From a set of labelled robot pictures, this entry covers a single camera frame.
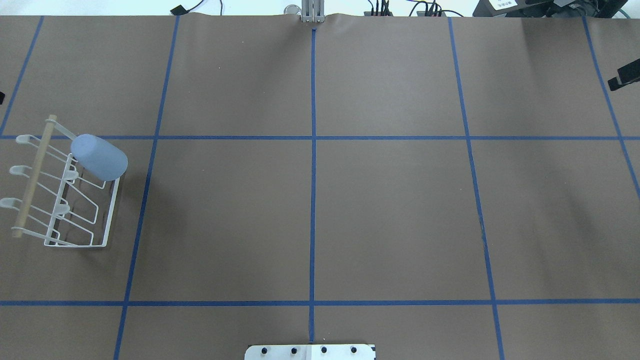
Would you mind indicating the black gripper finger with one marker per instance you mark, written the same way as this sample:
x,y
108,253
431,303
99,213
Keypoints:
x,y
626,75

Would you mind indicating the light blue plastic cup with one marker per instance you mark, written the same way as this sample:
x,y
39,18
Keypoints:
x,y
98,156

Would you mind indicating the black device top right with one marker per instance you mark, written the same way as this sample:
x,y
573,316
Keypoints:
x,y
560,9

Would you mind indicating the brown table mat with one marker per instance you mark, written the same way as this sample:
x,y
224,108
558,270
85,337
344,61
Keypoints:
x,y
440,188

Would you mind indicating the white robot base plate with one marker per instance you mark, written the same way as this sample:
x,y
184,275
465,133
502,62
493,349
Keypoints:
x,y
358,351

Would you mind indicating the white wire cup rack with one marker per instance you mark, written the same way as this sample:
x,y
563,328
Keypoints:
x,y
62,204

